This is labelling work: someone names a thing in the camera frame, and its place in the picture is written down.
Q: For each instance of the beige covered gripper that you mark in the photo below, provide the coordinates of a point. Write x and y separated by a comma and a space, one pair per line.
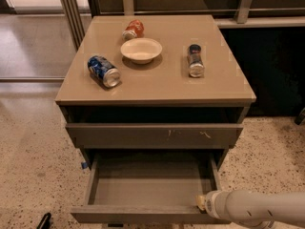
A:
212, 204

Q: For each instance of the grey drawer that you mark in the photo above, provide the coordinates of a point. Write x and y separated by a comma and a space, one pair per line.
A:
148, 188
154, 136

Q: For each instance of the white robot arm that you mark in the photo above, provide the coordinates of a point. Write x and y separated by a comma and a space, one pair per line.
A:
254, 210

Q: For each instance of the grey top drawer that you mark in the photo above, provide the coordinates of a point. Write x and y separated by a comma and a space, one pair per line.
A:
154, 136

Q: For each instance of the grey drawer cabinet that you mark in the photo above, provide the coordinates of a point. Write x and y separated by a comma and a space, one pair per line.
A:
161, 91

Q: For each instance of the dark object right edge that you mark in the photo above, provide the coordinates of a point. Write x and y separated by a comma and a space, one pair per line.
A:
300, 117

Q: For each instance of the dark slim energy can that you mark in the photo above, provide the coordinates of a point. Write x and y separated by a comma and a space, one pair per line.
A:
196, 66

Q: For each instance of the black object on floor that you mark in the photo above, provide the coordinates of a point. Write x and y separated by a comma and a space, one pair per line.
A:
45, 222

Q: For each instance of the white ceramic bowl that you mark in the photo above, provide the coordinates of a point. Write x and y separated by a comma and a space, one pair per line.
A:
141, 50

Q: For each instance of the blue soda can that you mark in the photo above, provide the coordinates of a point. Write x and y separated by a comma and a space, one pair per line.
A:
104, 71

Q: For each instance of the orange soda can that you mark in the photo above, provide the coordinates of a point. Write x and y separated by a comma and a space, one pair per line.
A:
134, 30

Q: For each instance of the metal railing frame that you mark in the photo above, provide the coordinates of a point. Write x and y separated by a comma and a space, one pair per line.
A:
228, 13

